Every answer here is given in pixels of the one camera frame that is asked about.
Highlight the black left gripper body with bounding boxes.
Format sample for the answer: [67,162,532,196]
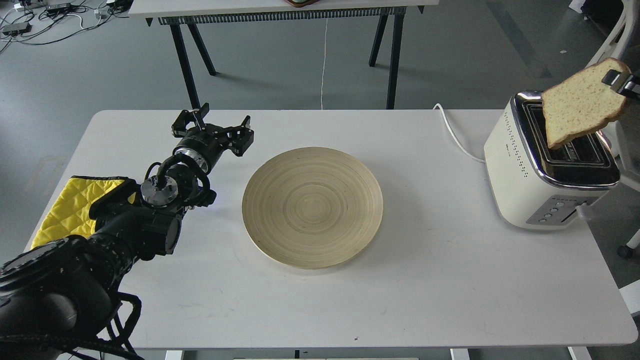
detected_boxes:
[173,125,233,174]

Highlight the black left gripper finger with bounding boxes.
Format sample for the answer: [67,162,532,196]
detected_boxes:
[218,115,254,157]
[171,103,210,138]

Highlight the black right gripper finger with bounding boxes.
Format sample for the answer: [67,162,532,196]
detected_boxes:
[601,69,640,99]

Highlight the slice of bread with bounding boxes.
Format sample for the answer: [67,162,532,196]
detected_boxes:
[541,57,630,150]

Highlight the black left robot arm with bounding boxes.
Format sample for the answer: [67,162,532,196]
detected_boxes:
[1,104,254,360]

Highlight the cream and chrome toaster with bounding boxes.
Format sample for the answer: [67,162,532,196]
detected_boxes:
[483,91,621,231]

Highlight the white office chair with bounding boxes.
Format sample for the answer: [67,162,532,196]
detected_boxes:
[585,0,640,259]

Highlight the round wooden plate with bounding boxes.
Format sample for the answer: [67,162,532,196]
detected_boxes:
[241,146,384,270]

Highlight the background table with black legs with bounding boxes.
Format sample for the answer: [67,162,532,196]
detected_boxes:
[128,0,439,110]

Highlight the yellow quilted cloth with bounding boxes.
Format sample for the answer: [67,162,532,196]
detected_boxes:
[29,175,135,249]

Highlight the thin white hanging cable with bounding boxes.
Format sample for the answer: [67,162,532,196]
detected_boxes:
[320,18,329,110]

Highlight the white toaster power cable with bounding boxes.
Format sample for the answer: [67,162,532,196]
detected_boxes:
[433,103,487,164]

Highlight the cables and adapters on floor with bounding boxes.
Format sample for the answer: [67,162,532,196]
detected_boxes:
[0,0,134,52]

